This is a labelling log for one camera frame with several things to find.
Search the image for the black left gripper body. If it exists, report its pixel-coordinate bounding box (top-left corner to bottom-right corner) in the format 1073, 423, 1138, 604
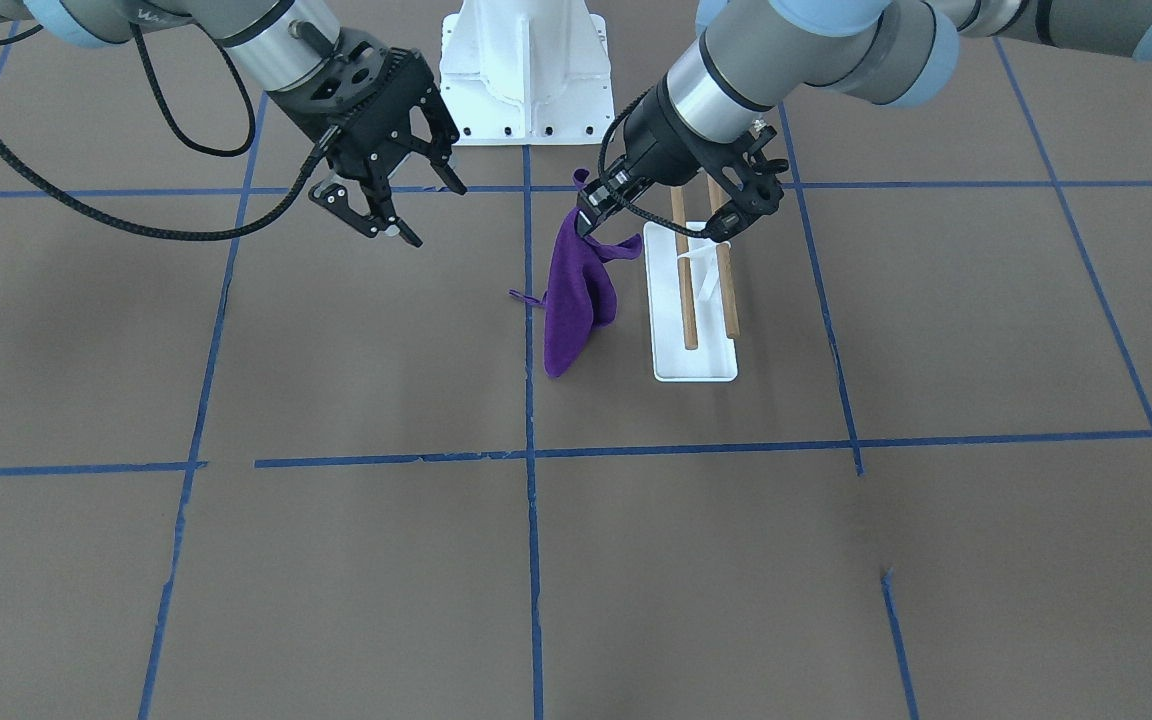
600, 88, 718, 194

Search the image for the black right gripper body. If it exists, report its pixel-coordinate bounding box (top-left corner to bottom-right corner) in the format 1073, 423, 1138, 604
271, 28, 444, 191

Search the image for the purple towel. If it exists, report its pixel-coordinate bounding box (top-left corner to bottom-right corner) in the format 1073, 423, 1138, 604
509, 209, 644, 378

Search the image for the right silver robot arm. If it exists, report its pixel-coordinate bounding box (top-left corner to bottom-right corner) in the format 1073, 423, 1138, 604
0, 1, 467, 247

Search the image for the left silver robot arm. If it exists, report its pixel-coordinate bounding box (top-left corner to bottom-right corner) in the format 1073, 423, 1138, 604
567, 1, 1152, 242

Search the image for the white towel rack with wooden bars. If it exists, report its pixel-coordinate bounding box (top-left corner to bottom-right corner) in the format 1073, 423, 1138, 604
643, 223, 740, 382

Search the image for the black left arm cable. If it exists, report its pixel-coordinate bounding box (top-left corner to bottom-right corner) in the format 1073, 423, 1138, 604
598, 92, 713, 241

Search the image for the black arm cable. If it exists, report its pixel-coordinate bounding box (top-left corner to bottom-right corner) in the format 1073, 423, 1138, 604
0, 0, 338, 243
598, 92, 713, 241

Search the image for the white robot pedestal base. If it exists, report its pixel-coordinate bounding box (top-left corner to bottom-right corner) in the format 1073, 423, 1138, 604
439, 1, 616, 146

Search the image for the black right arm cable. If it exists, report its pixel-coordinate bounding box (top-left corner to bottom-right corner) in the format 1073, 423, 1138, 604
0, 0, 338, 243

